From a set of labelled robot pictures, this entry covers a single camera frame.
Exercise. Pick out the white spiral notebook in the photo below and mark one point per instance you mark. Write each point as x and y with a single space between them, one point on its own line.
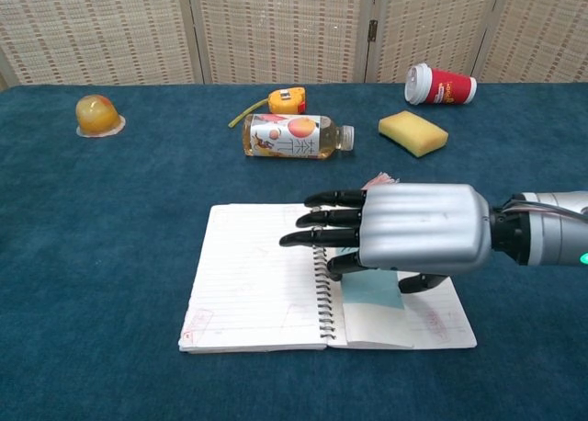
257 292

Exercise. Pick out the peach tea plastic bottle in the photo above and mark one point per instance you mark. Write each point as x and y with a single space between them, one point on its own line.
285 138

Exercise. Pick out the bamboo folding screen panel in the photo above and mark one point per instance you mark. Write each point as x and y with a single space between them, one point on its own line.
92 26
432 21
542 26
280 26

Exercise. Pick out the red paper cup white lid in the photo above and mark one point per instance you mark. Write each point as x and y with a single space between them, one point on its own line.
448 90

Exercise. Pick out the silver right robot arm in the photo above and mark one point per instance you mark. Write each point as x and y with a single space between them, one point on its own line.
551 237

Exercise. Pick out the black and silver right hand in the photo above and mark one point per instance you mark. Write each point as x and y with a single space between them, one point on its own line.
422 228

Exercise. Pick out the blue table cloth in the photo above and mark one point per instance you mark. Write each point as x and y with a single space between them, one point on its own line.
92 255

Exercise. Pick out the screen hinge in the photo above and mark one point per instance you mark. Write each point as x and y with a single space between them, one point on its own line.
372 30

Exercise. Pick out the yellow sponge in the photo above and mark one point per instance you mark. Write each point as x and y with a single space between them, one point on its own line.
413 131

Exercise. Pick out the light blue paper tag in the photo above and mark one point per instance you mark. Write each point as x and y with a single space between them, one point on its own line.
372 292

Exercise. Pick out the yellow fruit jelly cup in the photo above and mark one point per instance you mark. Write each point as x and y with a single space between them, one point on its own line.
95 115

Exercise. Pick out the orange tape measure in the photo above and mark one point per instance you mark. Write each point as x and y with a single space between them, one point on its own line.
287 100

